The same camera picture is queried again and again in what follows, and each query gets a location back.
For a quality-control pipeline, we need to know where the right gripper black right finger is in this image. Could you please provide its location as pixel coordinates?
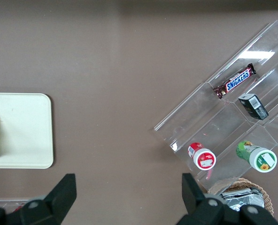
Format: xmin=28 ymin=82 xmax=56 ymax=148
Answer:
xmin=176 ymin=172 xmax=278 ymax=225

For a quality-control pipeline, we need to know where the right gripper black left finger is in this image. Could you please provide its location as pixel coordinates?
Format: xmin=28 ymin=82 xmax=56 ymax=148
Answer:
xmin=0 ymin=173 xmax=77 ymax=225

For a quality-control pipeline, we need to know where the light tan wicker basket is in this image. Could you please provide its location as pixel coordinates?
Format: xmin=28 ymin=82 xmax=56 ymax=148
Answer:
xmin=208 ymin=177 xmax=275 ymax=218

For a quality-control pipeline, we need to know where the cream plastic serving tray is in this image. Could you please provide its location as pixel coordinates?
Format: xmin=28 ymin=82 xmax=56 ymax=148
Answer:
xmin=0 ymin=93 xmax=54 ymax=169

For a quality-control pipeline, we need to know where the silver foil pouch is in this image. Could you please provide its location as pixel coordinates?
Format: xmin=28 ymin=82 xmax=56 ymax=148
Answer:
xmin=220 ymin=187 xmax=265 ymax=211

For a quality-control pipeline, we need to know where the clear acrylic bottle rack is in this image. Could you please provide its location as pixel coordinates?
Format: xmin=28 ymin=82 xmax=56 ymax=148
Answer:
xmin=0 ymin=198 xmax=31 ymax=213

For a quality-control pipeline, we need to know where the red white-rimmed cup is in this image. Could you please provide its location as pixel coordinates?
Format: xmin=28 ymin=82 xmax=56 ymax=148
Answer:
xmin=187 ymin=142 xmax=216 ymax=171

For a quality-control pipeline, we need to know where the green white-capped bottle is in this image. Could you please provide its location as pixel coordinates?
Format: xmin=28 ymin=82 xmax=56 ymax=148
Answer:
xmin=235 ymin=140 xmax=278 ymax=173

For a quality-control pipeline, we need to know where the clear acrylic stepped display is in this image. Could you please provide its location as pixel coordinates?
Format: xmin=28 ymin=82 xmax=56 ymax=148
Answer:
xmin=154 ymin=20 xmax=278 ymax=190

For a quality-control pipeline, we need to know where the small black box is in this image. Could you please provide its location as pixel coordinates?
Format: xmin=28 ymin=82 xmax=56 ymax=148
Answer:
xmin=238 ymin=93 xmax=270 ymax=121

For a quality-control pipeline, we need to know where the Snickers chocolate bar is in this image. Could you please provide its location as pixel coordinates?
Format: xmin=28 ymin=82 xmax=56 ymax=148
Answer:
xmin=213 ymin=63 xmax=257 ymax=100

